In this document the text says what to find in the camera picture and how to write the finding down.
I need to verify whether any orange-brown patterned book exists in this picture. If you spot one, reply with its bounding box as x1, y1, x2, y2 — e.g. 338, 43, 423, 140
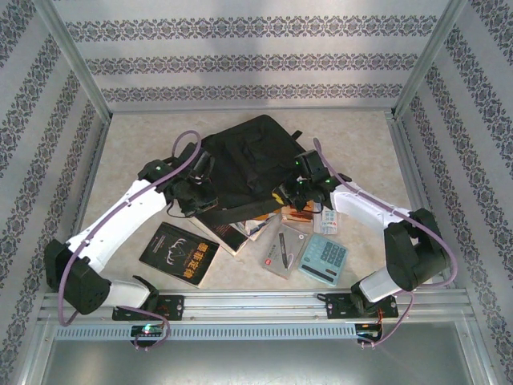
280, 202, 316, 224

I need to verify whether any white and blue ruler pack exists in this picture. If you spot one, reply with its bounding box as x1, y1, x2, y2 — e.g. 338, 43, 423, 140
313, 206, 340, 236

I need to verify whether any orange book with torn cover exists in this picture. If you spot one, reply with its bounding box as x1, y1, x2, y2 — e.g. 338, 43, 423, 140
230, 212, 281, 241

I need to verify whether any black book with gold print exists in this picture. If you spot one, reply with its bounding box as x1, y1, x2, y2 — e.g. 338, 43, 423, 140
139, 221, 220, 289

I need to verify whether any black fabric backpack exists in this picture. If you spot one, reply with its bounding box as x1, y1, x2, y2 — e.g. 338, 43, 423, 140
172, 114, 317, 225

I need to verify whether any grey pen box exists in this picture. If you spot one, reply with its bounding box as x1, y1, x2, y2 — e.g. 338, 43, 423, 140
262, 222, 309, 281

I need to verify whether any light blue calculator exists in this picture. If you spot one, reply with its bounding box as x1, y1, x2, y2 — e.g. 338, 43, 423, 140
298, 233, 349, 287

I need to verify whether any left controller board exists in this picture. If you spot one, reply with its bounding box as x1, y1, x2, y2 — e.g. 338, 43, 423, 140
131, 324, 164, 338

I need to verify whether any controller board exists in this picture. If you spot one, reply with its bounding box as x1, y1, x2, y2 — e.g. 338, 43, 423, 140
131, 324, 164, 338
356, 320, 384, 344

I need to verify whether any right controller board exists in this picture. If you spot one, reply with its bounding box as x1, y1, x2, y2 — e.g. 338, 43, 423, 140
356, 320, 384, 344

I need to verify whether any grey metal front panel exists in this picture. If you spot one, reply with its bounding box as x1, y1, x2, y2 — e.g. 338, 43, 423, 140
38, 338, 488, 385

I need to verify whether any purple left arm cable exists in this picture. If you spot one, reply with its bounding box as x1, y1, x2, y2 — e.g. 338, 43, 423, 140
58, 130, 204, 353

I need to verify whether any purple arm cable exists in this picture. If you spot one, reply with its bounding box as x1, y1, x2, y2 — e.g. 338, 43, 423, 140
58, 130, 204, 353
312, 137, 460, 350

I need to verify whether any aluminium rear rail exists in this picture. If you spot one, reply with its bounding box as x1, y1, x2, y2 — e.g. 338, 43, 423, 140
107, 104, 398, 116

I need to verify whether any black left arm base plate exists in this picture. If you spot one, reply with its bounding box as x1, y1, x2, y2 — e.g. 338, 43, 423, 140
111, 294, 185, 322

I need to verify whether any aluminium side rail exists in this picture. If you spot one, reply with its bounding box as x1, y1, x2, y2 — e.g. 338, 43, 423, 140
384, 111, 458, 289
54, 118, 111, 293

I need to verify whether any aluminium mounting rail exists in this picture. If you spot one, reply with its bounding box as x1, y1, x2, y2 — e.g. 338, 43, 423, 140
38, 290, 472, 322

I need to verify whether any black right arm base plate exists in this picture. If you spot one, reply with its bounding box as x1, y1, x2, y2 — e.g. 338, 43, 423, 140
316, 291, 400, 321

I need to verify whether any grey slotted cable duct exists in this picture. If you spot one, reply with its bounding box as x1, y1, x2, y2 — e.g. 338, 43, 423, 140
54, 322, 357, 342

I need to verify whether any aluminium frame post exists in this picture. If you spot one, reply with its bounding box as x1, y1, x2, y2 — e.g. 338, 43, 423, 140
390, 0, 468, 120
31, 0, 112, 124

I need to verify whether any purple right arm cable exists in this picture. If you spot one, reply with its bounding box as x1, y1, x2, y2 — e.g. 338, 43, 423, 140
312, 137, 460, 350

